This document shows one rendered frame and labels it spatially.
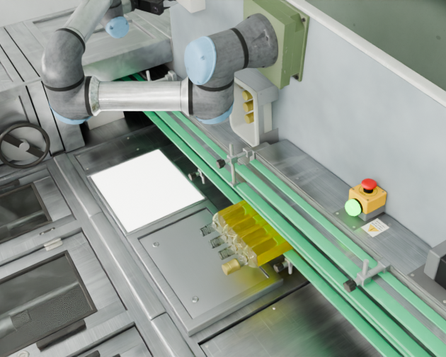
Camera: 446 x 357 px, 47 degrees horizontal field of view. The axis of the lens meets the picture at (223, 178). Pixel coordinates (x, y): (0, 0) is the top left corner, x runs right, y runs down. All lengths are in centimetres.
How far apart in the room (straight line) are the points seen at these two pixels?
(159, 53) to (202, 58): 99
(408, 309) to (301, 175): 52
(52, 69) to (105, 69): 82
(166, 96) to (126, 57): 83
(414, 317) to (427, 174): 33
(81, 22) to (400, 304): 113
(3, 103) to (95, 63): 40
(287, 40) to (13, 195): 135
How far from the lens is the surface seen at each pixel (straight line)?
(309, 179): 154
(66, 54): 147
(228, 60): 138
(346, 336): 156
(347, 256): 135
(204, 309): 157
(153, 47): 232
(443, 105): 119
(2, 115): 225
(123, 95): 149
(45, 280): 185
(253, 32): 142
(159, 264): 171
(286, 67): 147
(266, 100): 165
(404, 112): 126
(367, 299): 136
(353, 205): 138
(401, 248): 136
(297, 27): 143
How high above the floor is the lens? 160
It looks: 21 degrees down
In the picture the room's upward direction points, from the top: 114 degrees counter-clockwise
